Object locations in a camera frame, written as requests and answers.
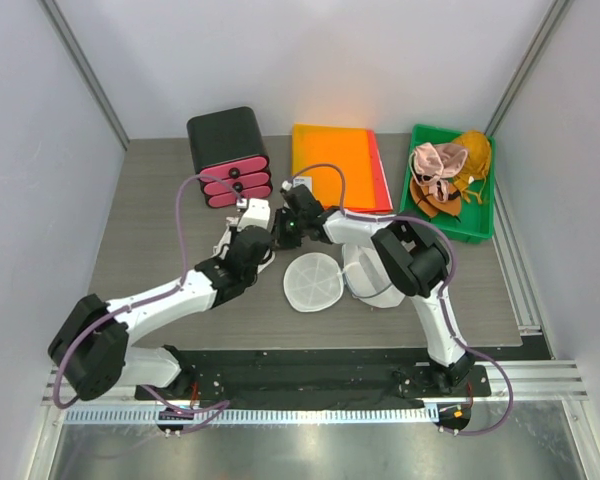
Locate white mesh laundry bag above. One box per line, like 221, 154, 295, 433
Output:
283, 244, 405, 313

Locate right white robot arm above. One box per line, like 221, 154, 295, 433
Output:
273, 182, 475, 395

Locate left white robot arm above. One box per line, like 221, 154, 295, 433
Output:
48, 226, 272, 409

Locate pink bra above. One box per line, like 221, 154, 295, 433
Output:
409, 142, 469, 203

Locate mustard orange bra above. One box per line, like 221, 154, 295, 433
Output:
409, 129, 494, 221

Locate orange folder stack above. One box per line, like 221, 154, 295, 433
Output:
291, 124, 393, 214

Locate black pink drawer box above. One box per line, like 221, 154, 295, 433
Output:
186, 106, 273, 208

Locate green plastic bin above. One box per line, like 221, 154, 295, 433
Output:
400, 124, 496, 244

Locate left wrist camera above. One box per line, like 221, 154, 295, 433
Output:
236, 198, 271, 231

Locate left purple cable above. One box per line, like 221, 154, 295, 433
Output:
52, 172, 246, 431

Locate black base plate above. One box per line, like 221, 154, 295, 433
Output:
134, 347, 494, 401

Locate white slotted cable duct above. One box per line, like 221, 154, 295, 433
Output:
64, 404, 439, 426

